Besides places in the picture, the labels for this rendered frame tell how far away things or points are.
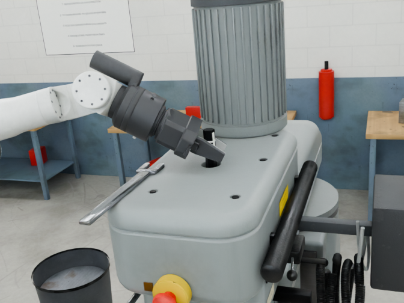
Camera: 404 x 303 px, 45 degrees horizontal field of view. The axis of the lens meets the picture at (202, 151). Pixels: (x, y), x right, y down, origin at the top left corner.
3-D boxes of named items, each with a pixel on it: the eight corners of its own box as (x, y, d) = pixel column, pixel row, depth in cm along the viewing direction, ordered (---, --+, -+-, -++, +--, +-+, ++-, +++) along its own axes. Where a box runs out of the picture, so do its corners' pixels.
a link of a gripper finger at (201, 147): (219, 164, 91) (189, 149, 91) (226, 149, 90) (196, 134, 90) (218, 167, 90) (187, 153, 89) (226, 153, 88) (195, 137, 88)
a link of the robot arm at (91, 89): (122, 133, 85) (62, 104, 85) (129, 131, 96) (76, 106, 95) (151, 74, 85) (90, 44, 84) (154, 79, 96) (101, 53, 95)
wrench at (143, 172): (95, 226, 73) (94, 222, 72) (73, 224, 74) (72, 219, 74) (164, 167, 94) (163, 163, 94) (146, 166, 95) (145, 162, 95)
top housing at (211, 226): (256, 317, 75) (250, 223, 70) (104, 294, 83) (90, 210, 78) (301, 191, 116) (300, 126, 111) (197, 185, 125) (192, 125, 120)
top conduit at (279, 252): (282, 285, 75) (282, 265, 74) (255, 282, 76) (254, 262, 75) (317, 174, 115) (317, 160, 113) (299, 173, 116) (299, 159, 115)
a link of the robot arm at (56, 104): (116, 103, 88) (44, 124, 88) (122, 104, 97) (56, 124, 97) (106, 68, 87) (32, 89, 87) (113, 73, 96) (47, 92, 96)
